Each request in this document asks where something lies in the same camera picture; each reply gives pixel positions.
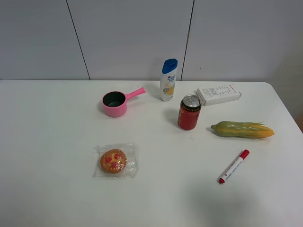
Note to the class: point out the red soda can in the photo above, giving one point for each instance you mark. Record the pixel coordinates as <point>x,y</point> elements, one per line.
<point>189,111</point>

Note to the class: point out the pink toy saucepan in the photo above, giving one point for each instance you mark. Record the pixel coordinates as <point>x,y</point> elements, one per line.
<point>115,102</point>

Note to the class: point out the white blue shampoo bottle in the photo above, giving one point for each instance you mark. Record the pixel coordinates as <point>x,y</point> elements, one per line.
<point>168,78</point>

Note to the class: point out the wrapped fruit tart pastry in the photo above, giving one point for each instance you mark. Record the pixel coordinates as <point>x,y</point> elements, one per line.
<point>118,160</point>

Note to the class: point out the white cardboard box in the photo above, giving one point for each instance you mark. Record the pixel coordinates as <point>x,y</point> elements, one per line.
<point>218,95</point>

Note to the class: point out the toy corn cob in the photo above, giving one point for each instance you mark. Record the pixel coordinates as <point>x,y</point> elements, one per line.
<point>249,130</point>

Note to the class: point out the red whiteboard marker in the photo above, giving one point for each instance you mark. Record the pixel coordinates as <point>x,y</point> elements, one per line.
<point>233,166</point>

